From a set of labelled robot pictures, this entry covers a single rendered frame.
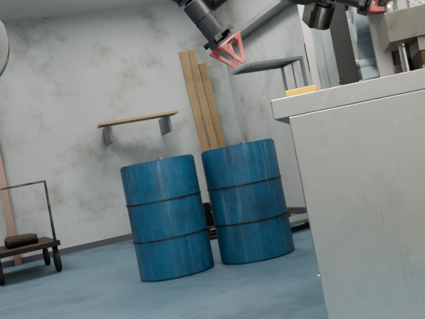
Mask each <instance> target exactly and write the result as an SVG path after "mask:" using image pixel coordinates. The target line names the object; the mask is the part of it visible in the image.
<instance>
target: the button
mask: <svg viewBox="0 0 425 319"><path fill-rule="evenodd" d="M314 91H318V89H317V85H310V86H307V87H301V88H298V89H292V90H289V91H285V94H286V97H290V96H295V95H299V94H305V93H308V92H314Z"/></svg>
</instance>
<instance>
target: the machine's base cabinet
mask: <svg viewBox="0 0 425 319"><path fill-rule="evenodd" d="M289 122H290V128H291V131H292V138H293V145H294V149H295V155H296V159H297V164H298V168H299V175H300V181H301V184H302V190H303V194H304V201H305V207H306V210H307V216H308V220H309V226H310V230H311V236H312V242H313V246H314V252H315V255H316V262H317V268H318V274H319V281H320V282H321V288H322V292H323V297H324V303H325V307H326V314H327V317H328V319H425V89H423V90H419V91H414V92H408V93H404V94H399V95H395V96H389V97H383V98H379V99H374V100H370V101H364V102H361V103H355V104H349V105H346V106H340V107H336V108H330V109H325V110H321V111H315V112H312V113H306V114H302V115H297V116H291V117H289Z"/></svg>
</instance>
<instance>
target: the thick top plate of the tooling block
mask: <svg viewBox="0 0 425 319"><path fill-rule="evenodd" d="M379 32H380V37H381V43H382V47H383V52H384V53H388V52H391V51H396V50H398V45H401V44H406V43H409V47H410V45H411V44H412V43H413V42H414V41H415V39H416V38H417V37H420V36H424V35H425V4H422V5H418V6H414V7H410V8H405V9H400V10H397V11H392V12H389V13H384V15H383V18H382V21H381V23H380V25H379Z"/></svg>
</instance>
